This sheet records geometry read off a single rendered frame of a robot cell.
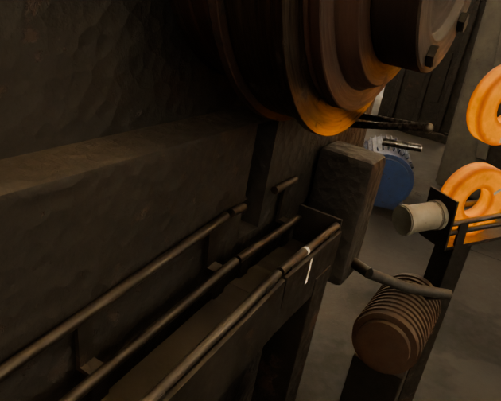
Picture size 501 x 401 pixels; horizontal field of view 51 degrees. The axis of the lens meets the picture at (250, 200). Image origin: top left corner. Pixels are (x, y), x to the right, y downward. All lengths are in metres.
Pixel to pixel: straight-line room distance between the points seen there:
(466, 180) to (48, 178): 0.83
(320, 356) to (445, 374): 0.40
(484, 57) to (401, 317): 2.55
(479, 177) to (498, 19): 2.34
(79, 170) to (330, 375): 1.31
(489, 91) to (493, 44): 2.36
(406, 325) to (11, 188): 0.75
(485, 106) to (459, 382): 1.04
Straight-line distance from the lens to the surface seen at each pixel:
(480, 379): 1.91
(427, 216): 1.05
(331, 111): 0.62
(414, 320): 1.02
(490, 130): 1.09
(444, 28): 0.67
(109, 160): 0.48
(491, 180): 1.14
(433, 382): 1.81
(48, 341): 0.49
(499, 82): 1.05
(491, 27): 3.41
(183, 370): 0.53
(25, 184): 0.43
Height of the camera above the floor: 1.04
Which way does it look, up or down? 23 degrees down
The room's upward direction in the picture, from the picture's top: 11 degrees clockwise
